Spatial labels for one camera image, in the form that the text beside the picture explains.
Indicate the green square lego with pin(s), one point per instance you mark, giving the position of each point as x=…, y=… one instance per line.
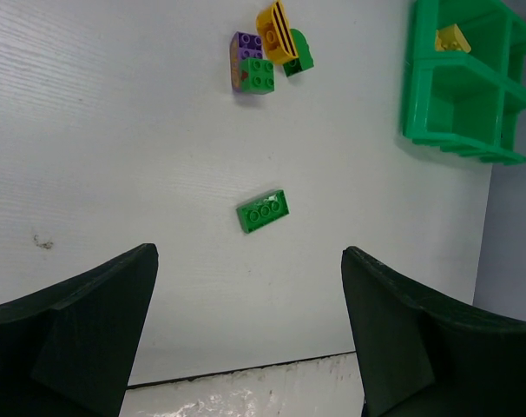
x=251, y=73

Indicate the green four-compartment tray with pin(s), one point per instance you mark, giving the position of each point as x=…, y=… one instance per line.
x=466, y=103

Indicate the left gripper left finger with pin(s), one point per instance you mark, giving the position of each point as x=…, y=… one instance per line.
x=68, y=349

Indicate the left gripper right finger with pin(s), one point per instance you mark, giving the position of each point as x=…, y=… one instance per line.
x=423, y=353

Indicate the green two-by-four lego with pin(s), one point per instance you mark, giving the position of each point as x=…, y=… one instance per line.
x=262, y=210

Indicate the yellow striped slope lego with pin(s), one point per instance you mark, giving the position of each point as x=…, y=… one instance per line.
x=275, y=32

